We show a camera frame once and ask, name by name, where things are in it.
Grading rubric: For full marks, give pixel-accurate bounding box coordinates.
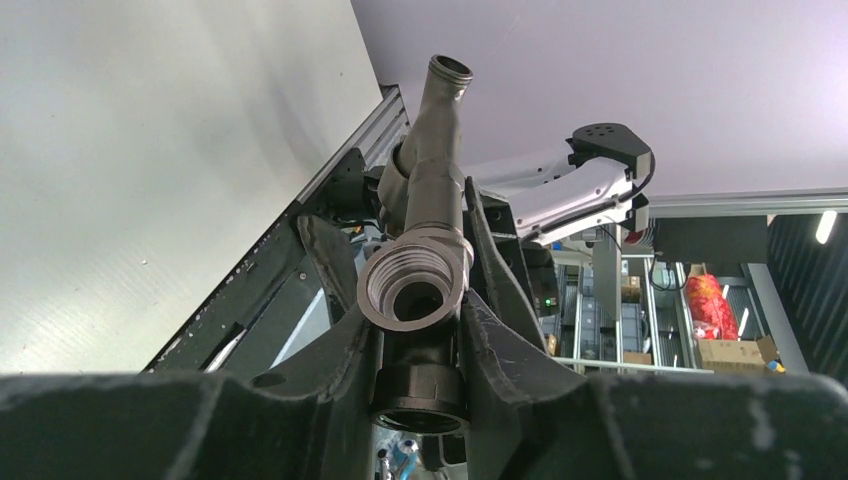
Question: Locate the cardboard box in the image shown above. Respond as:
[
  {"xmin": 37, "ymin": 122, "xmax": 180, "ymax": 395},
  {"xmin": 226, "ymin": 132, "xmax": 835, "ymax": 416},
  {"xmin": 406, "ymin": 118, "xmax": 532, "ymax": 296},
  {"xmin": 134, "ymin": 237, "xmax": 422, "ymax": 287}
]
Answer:
[{"xmin": 697, "ymin": 336, "xmax": 780, "ymax": 373}]

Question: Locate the red patterned bag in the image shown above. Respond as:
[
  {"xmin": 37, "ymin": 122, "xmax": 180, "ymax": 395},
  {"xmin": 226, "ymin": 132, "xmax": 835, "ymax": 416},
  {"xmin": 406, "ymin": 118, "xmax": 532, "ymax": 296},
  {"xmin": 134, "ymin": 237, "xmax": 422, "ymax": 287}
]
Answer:
[{"xmin": 685, "ymin": 274, "xmax": 739, "ymax": 341}]

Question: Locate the aluminium frame rail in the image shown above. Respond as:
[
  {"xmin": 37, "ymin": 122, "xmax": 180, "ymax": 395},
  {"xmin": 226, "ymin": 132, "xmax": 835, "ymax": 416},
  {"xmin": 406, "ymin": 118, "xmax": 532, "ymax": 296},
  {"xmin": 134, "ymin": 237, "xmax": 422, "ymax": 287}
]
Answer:
[{"xmin": 293, "ymin": 84, "xmax": 409, "ymax": 203}]

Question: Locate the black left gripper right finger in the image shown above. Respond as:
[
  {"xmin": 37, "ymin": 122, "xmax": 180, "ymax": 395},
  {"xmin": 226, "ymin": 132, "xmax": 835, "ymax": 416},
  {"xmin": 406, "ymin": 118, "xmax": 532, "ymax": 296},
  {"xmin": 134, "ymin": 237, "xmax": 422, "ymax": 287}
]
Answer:
[{"xmin": 460, "ymin": 292, "xmax": 847, "ymax": 479}]

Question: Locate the metal elbow pipe fitting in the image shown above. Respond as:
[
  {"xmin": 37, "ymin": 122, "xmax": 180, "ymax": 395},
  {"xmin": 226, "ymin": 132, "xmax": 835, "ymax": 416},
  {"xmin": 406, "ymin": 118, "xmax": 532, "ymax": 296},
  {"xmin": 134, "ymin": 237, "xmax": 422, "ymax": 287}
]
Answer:
[{"xmin": 357, "ymin": 227, "xmax": 474, "ymax": 436}]

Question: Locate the metal water faucet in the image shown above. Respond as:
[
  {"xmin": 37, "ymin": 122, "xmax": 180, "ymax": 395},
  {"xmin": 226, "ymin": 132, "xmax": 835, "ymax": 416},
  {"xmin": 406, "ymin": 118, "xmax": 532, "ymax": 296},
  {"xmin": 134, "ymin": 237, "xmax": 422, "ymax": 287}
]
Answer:
[{"xmin": 377, "ymin": 55, "xmax": 473, "ymax": 237}]

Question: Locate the metal storage shelf rack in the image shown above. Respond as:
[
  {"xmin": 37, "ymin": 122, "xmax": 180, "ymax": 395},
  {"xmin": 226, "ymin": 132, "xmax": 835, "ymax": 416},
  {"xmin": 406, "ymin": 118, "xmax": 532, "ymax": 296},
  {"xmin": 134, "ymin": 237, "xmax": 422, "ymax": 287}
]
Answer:
[{"xmin": 539, "ymin": 238, "xmax": 705, "ymax": 374}]

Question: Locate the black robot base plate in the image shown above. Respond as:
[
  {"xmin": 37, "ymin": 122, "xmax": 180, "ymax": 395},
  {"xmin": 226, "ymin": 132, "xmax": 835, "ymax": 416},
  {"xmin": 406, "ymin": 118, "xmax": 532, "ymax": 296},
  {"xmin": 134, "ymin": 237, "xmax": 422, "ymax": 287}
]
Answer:
[{"xmin": 145, "ymin": 170, "xmax": 367, "ymax": 379}]

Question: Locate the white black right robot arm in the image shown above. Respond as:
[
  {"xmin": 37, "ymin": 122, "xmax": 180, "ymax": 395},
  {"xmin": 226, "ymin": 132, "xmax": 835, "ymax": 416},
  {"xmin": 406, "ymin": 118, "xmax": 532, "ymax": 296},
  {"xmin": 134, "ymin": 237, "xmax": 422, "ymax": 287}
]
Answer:
[{"xmin": 297, "ymin": 116, "xmax": 655, "ymax": 361}]

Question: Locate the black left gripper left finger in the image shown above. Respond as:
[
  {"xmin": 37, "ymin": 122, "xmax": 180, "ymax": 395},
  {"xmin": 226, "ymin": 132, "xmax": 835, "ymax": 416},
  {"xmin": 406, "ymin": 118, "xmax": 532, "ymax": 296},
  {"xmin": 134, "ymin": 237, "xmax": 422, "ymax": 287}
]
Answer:
[{"xmin": 1, "ymin": 309, "xmax": 378, "ymax": 479}]

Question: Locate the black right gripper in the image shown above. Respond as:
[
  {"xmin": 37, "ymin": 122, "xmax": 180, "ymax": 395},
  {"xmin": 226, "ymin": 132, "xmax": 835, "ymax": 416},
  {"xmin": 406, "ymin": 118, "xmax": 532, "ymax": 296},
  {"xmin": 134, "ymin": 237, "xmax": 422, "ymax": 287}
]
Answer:
[{"xmin": 297, "ymin": 148, "xmax": 558, "ymax": 353}]

